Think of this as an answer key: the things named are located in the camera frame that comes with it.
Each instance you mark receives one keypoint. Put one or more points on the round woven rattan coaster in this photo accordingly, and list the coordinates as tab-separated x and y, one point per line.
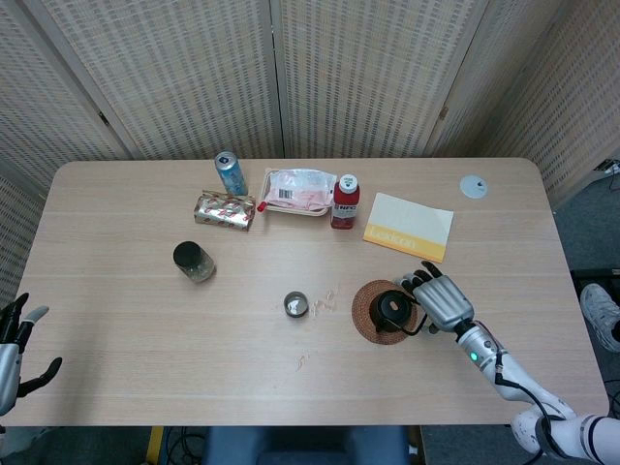
363	310

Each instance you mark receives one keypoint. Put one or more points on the yellow floor post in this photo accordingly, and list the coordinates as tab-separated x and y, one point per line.
154	443

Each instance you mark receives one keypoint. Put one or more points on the beige food tray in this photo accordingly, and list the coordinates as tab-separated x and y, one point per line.
295	209

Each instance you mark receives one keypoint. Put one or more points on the small dark ceramic cup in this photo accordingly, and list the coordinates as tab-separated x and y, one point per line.
295	306

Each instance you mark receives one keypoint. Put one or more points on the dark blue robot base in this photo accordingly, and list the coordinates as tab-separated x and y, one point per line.
310	445

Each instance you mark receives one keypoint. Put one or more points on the gold foil packet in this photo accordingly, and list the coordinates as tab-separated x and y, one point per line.
225	212

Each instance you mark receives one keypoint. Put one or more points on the pink white plastic bag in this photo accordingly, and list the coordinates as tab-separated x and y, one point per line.
300	186

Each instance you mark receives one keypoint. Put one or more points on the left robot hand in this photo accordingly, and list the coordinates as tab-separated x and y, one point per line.
9	368

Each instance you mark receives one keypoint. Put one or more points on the blue drink can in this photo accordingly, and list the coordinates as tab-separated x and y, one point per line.
232	174

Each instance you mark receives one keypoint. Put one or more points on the white sneaker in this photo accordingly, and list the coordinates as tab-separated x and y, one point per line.
600	315

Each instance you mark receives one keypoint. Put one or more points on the white power strip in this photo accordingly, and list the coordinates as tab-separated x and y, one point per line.
608	167

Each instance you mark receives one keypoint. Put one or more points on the small black teapot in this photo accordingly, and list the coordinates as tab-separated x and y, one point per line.
392	312

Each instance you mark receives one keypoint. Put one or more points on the woven folding screen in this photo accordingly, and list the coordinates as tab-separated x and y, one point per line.
194	72

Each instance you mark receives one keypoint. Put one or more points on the red NFC juice bottle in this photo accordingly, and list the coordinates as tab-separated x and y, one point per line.
345	206

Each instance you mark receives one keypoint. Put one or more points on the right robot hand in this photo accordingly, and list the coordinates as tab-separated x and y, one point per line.
443	302

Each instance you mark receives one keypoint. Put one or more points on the yellow white Lexicon booklet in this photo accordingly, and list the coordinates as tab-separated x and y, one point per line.
412	223

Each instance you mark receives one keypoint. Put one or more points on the glass jar black lid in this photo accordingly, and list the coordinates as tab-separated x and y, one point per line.
191	257

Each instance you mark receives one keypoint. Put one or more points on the round grey table grommet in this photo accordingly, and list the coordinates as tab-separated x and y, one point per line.
472	186

